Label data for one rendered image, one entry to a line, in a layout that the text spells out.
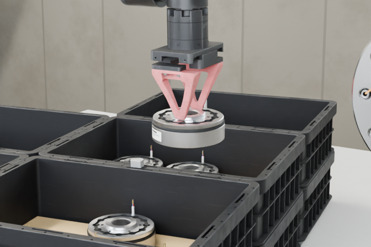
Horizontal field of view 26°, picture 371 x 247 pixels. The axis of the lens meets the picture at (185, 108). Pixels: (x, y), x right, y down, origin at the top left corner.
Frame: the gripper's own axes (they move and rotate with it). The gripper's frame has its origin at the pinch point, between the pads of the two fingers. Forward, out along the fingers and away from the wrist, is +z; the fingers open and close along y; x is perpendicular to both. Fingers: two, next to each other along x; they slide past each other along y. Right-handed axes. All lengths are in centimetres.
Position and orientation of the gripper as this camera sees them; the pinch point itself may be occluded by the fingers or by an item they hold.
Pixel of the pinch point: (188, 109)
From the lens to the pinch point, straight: 114.2
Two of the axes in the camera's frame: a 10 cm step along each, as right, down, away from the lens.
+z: 0.1, 9.7, 2.5
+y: -4.7, 2.3, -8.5
